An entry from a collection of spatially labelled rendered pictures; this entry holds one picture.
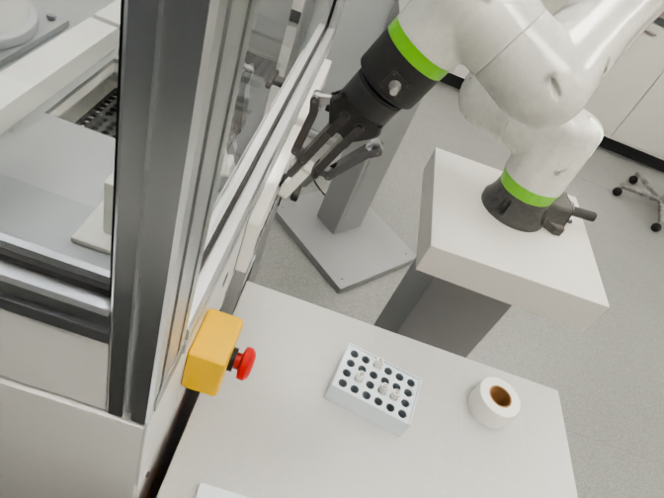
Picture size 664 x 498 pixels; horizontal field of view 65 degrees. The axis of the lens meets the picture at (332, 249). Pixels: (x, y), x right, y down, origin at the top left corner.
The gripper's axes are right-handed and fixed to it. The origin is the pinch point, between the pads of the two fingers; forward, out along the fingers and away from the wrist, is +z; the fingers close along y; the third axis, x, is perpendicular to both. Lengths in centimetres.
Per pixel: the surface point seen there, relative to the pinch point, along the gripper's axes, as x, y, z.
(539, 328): 90, 140, 49
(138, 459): -43.8, -1.6, 8.2
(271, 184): -1.9, -2.6, 2.1
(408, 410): -23.3, 30.0, 4.4
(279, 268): 72, 35, 87
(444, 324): 22, 57, 24
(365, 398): -22.6, 24.8, 8.1
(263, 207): -7.6, -2.3, 2.0
